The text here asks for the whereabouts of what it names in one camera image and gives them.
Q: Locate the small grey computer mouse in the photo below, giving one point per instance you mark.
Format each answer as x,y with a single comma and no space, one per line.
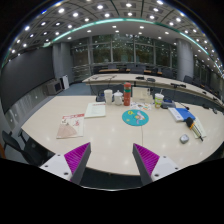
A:
184,139

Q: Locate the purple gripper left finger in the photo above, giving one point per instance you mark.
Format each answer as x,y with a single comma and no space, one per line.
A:
69,166

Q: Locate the green white drink cup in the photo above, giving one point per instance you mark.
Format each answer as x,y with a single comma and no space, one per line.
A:
158,100

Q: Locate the white cabinet appliance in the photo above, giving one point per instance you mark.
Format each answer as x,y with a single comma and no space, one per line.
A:
54,87

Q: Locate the long curved conference desk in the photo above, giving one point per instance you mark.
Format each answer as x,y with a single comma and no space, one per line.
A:
146,80

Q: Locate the black office chair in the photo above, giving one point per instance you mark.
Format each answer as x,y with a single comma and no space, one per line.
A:
34,153

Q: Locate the round teal mouse pad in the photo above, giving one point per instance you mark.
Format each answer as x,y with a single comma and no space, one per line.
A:
135,117

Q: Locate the black yellow marker pen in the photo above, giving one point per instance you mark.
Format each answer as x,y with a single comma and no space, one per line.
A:
191,124

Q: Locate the red orange tall thermos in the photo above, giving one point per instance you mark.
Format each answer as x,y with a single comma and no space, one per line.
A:
127,93

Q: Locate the colourful sticker sheet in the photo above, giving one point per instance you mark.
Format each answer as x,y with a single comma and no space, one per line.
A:
140,106

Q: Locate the white paper under marker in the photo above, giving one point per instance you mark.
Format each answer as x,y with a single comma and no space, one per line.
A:
200,128

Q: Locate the red white magazine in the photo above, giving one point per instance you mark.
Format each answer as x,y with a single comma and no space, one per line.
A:
71,126

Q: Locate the white booklet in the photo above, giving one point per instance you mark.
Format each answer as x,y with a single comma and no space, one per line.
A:
96,109

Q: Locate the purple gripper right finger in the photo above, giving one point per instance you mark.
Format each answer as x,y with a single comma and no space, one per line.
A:
151,166

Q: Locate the blue book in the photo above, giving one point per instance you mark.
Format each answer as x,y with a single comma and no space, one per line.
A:
181,114

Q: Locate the white paper cup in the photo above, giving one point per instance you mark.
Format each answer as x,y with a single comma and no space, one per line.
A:
108,94

